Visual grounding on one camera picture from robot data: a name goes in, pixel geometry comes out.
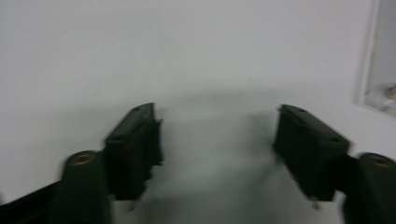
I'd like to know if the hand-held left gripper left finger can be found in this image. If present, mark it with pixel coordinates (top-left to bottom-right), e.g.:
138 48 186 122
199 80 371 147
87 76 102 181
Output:
104 102 164 202

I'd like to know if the clear acrylic picture frame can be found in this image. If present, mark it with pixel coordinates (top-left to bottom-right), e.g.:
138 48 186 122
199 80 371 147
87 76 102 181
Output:
354 0 396 117

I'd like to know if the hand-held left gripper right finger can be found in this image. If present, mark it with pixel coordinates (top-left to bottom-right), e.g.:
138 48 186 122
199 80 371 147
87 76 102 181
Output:
273 104 351 203

